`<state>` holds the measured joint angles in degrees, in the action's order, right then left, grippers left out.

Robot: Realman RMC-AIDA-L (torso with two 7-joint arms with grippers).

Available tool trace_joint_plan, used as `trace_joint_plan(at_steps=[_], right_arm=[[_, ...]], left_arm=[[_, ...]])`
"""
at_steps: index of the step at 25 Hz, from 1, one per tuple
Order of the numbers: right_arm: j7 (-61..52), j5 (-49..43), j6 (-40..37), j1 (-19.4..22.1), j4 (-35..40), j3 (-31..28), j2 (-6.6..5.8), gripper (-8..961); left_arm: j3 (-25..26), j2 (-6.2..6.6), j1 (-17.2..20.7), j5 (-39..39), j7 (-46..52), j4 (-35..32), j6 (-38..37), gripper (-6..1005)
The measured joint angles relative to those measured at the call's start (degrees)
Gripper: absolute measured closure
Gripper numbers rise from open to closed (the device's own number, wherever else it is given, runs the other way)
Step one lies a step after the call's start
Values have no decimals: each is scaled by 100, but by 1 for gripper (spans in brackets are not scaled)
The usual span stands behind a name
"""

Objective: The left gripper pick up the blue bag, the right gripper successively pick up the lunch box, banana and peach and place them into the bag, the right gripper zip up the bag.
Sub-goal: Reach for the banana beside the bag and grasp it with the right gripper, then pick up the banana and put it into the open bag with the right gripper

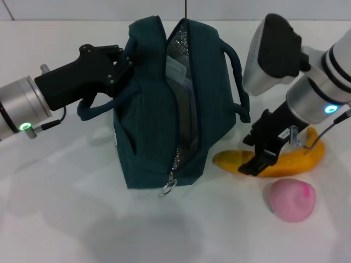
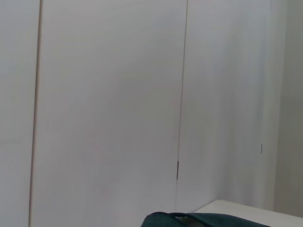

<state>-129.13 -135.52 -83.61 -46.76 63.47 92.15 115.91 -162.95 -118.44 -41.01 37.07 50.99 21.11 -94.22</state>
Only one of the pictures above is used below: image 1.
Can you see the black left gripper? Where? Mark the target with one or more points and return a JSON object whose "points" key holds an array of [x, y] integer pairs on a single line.
{"points": [[79, 79]]}

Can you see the clear blue-rimmed food container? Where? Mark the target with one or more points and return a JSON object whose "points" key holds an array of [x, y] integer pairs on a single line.
{"points": [[176, 71]]}

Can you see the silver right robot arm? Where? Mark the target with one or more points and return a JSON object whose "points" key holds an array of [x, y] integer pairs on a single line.
{"points": [[315, 98]]}

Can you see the pink peach toy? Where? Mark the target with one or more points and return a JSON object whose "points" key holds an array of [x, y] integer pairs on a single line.
{"points": [[285, 202]]}

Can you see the dark teal lunch bag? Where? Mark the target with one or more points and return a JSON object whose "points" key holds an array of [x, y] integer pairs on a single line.
{"points": [[148, 120]]}

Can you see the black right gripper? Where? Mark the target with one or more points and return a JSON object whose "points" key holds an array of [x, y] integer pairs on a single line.
{"points": [[274, 128]]}

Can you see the left gripper silver connector plug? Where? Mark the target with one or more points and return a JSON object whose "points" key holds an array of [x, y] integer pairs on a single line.
{"points": [[44, 69]]}

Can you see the yellow banana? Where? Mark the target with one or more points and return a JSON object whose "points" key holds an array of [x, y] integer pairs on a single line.
{"points": [[296, 164]]}

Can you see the gripper silver connector plug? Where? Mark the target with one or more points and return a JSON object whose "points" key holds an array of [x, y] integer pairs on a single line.
{"points": [[44, 69], [294, 135]]}

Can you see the right gripper silver connector plug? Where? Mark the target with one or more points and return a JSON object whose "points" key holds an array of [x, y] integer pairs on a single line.
{"points": [[294, 135]]}

